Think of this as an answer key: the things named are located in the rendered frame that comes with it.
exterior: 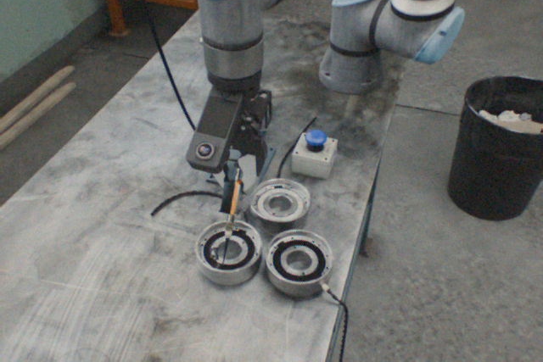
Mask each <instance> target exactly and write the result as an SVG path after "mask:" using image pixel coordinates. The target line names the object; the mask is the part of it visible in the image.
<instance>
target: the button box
mask: <svg viewBox="0 0 543 362"><path fill-rule="evenodd" d="M305 135H306V133H302V134H301V136H300V139H299V141H298V143H297V145H296V147H295V149H294V151H293V153H292V173H295V174H300V175H307V176H310V177H315V178H318V179H322V180H325V181H326V180H327V178H328V176H329V173H330V170H331V169H332V166H333V162H334V160H335V157H336V150H337V141H338V140H335V139H331V138H327V140H326V142H325V143H324V144H323V145H321V146H319V147H318V148H314V147H312V146H311V145H310V144H308V143H307V142H306V141H305Z"/></svg>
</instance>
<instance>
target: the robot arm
mask: <svg viewBox="0 0 543 362"><path fill-rule="evenodd" d="M283 1H285V0H198V4H199V21H200V22H201V31H202V38H201V39H200V44H201V45H202V46H203V48H204V65H205V68H206V71H207V78H208V81H209V82H210V83H211V84H212V86H211V89H210V92H209V95H208V97H207V99H206V101H205V104H204V107H203V110H202V113H201V115H200V120H199V122H198V125H197V127H196V130H195V132H194V134H193V139H192V141H191V143H190V145H189V148H188V150H187V153H186V160H187V161H188V163H189V164H190V166H191V167H192V168H193V169H195V170H201V171H203V172H206V173H210V174H212V175H213V176H214V177H215V179H216V180H217V181H218V182H219V183H220V184H221V186H222V187H223V188H224V184H225V181H228V180H229V177H228V174H227V173H228V171H229V168H228V166H227V161H228V159H229V157H230V151H231V149H232V150H237V151H239V152H240V153H241V154H240V156H239V158H238V165H239V167H240V169H241V170H242V172H243V176H242V178H241V180H242V182H243V188H242V191H243V193H244V194H245V195H246V196H248V195H250V193H252V191H254V189H255V187H256V185H257V182H258V180H259V179H260V175H261V172H262V170H263V167H264V165H265V161H266V155H267V146H266V144H265V141H264V136H262V135H261V134H260V129H261V127H262V120H263V119H264V117H265V128H267V127H268V126H269V124H270V123H271V121H272V91H271V90H262V89H261V88H260V80H261V78H262V67H263V65H264V50H263V13H264V12H265V11H267V10H268V9H270V8H273V7H274V6H276V5H278V4H279V3H281V2H283ZM455 1H456V0H333V9H332V19H331V30H330V40H329V47H328V49H327V51H326V53H325V56H324V58H323V60H322V62H321V65H320V70H319V79H320V81H321V82H322V83H323V84H324V85H325V86H326V87H328V88H330V89H332V90H333V91H335V92H340V93H344V94H352V95H357V94H365V93H369V92H373V91H375V90H377V89H379V87H381V85H382V84H383V79H384V73H385V70H384V66H383V54H382V49H383V50H384V51H387V52H390V53H393V54H396V55H399V56H401V57H402V56H403V57H406V58H409V59H412V61H414V62H416V61H417V62H420V63H423V64H434V63H437V62H439V61H440V60H441V59H442V57H443V56H444V54H445V53H446V51H447V50H448V48H450V47H451V45H452V43H453V42H454V40H455V38H456V35H457V33H458V32H459V30H460V29H461V26H462V22H463V19H464V16H465V11H464V9H463V8H461V7H460V6H459V7H454V3H455ZM263 93H265V94H266V96H265V97H262V96H260V95H262V94H263ZM268 104H269V115H268V117H267V106H268Z"/></svg>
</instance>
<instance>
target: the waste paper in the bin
mask: <svg viewBox="0 0 543 362"><path fill-rule="evenodd" d="M479 114H480V115H481V116H483V117H484V118H486V119H487V120H489V121H490V122H493V123H495V124H497V125H500V126H503V127H506V128H509V129H512V130H516V131H524V132H533V133H540V131H541V129H542V126H543V124H540V123H537V122H534V121H532V122H531V119H530V116H531V114H527V113H522V115H520V117H519V115H515V114H514V113H513V111H511V112H508V111H505V112H504V113H501V114H500V115H499V116H498V119H497V118H496V116H495V115H491V114H488V113H487V112H485V111H483V110H482V111H480V112H479ZM518 117H519V118H518Z"/></svg>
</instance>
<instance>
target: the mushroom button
mask: <svg viewBox="0 0 543 362"><path fill-rule="evenodd" d="M326 140H327V137H326V135H325V133H324V132H323V131H320V130H312V131H308V132H307V133H306V135H305V141H306V142H307V143H308V144H310V145H311V146H312V147H314V148H318V147H319V146H321V145H323V144H324V143H325V142H326Z"/></svg>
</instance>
